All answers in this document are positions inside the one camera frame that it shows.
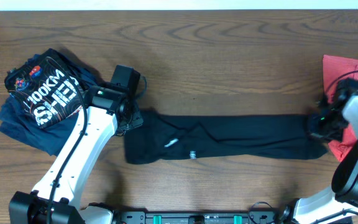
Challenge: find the black t-shirt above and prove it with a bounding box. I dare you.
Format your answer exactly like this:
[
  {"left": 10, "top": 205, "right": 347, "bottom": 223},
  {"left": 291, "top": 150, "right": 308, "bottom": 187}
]
[{"left": 124, "top": 110, "right": 328, "bottom": 165}]

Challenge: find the navy blue folded shirt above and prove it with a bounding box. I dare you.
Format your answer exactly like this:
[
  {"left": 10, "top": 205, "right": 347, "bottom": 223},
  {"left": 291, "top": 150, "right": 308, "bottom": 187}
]
[{"left": 0, "top": 54, "right": 98, "bottom": 156}]

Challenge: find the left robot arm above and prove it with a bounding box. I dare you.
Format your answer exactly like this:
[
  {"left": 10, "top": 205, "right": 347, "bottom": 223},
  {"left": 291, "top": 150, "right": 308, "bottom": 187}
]
[{"left": 9, "top": 85, "right": 137, "bottom": 223}]

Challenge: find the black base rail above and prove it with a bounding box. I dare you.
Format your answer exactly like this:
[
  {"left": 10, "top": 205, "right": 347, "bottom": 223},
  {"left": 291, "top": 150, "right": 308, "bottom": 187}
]
[{"left": 112, "top": 211, "right": 277, "bottom": 224}]

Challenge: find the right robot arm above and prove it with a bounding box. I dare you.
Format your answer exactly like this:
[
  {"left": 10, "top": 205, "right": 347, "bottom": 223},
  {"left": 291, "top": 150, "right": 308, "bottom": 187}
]
[{"left": 282, "top": 95, "right": 358, "bottom": 223}]

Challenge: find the black printed folded shirt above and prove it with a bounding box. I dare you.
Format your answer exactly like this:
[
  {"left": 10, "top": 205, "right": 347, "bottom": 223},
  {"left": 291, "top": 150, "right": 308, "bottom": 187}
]
[{"left": 4, "top": 49, "right": 93, "bottom": 129}]

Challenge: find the red t-shirt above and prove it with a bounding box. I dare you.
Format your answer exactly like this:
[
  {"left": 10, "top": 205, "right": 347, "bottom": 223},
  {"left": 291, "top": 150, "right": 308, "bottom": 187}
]
[{"left": 323, "top": 55, "right": 358, "bottom": 162}]

